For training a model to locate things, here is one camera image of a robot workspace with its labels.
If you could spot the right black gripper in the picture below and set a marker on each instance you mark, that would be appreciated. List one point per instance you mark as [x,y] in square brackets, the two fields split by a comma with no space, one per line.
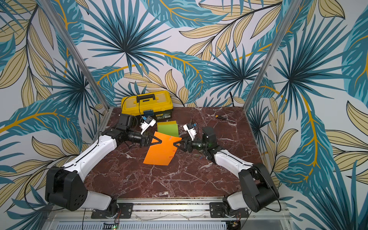
[185,145]

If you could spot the right aluminium corner post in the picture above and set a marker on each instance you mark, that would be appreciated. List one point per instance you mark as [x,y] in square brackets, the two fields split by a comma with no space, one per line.
[276,42]

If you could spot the lime green paper sheet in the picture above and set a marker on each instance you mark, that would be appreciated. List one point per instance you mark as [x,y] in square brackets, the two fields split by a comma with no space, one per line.
[168,129]

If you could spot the yellow paper sheet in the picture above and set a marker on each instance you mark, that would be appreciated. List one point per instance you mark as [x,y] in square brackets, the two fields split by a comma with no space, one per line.
[167,123]

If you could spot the aluminium front frame rail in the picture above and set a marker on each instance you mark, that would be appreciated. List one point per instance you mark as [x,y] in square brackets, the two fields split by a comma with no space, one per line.
[189,213]

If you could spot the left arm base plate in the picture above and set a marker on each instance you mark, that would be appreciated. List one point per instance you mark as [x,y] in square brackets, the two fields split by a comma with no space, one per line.
[116,210]

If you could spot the left aluminium corner post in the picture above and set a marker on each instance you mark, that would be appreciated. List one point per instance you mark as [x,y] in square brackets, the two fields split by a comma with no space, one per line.
[64,34]

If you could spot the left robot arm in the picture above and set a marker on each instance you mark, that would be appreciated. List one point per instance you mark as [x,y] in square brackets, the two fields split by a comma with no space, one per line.
[65,185]

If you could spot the yellow black toolbox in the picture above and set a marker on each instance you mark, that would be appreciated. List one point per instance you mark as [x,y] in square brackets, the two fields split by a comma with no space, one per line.
[158,105]

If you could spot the orange paper sheet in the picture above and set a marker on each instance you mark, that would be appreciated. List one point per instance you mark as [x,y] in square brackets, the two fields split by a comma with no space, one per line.
[162,154]

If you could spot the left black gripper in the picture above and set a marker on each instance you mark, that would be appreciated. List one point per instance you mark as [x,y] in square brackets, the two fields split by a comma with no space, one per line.
[145,140]

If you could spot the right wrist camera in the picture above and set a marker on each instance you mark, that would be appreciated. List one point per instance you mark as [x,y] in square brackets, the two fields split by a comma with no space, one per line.
[190,128]

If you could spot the small black orange tool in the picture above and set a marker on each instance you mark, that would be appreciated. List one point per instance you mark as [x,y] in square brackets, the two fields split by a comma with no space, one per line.
[221,117]

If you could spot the aluminium corner post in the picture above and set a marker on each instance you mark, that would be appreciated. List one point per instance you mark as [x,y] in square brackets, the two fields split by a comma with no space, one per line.
[276,42]
[64,34]

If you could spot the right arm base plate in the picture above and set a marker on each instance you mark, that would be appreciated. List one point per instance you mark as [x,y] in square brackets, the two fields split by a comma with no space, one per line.
[222,210]

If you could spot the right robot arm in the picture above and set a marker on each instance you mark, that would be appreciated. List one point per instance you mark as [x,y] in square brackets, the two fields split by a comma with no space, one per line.
[257,187]

